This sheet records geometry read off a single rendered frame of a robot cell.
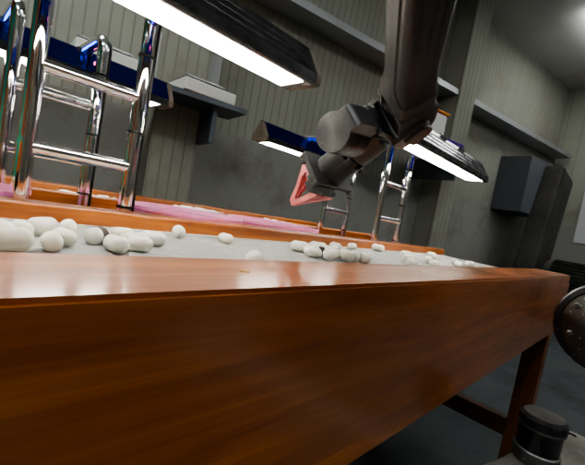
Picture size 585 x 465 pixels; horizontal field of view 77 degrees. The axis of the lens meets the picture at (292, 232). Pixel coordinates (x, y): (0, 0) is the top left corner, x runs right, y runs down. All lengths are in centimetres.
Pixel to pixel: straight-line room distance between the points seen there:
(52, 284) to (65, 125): 259
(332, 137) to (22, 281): 41
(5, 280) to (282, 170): 308
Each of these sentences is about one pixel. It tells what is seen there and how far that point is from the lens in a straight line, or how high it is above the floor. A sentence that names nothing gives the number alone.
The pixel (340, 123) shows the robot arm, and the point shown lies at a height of 94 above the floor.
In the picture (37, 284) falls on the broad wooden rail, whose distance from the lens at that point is 20.
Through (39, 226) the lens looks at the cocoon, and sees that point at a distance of 48.
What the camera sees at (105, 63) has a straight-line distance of 96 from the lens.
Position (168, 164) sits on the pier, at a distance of 260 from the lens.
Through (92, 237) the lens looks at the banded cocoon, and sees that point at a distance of 46.
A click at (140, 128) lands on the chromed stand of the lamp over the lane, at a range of 70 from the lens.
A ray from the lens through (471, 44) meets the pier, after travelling 480.
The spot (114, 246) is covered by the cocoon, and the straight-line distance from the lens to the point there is 42.
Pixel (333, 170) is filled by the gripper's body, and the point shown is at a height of 89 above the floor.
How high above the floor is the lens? 82
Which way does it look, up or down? 4 degrees down
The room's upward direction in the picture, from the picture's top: 10 degrees clockwise
